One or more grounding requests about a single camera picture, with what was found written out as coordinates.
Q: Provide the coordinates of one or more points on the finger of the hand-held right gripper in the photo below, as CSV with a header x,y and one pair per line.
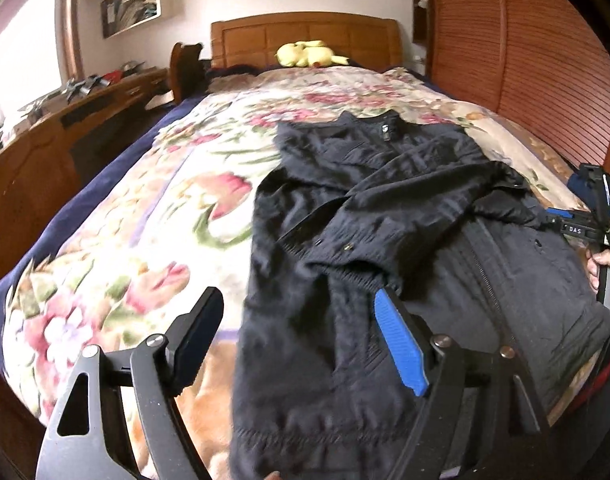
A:
x,y
567,222

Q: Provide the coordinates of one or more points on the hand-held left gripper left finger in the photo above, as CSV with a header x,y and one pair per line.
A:
x,y
200,332

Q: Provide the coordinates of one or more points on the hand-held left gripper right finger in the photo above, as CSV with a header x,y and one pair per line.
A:
x,y
400,342

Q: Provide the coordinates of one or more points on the black jacket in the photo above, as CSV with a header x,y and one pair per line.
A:
x,y
335,240

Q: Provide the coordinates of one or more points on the floral blanket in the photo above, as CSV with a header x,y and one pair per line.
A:
x,y
160,210

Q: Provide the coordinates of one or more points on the wooden louvered wardrobe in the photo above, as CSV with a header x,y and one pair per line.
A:
x,y
525,50

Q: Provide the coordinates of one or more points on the wooden desk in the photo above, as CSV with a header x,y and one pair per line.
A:
x,y
35,150

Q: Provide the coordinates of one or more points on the wooden chair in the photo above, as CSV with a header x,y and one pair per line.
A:
x,y
185,70

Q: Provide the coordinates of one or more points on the black desk gadget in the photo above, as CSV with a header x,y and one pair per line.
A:
x,y
82,87

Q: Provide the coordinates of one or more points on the yellow plush toy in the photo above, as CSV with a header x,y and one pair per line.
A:
x,y
305,55

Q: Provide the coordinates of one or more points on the wooden bed headboard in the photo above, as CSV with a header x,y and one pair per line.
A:
x,y
305,27

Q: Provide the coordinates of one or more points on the window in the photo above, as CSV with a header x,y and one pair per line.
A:
x,y
30,45

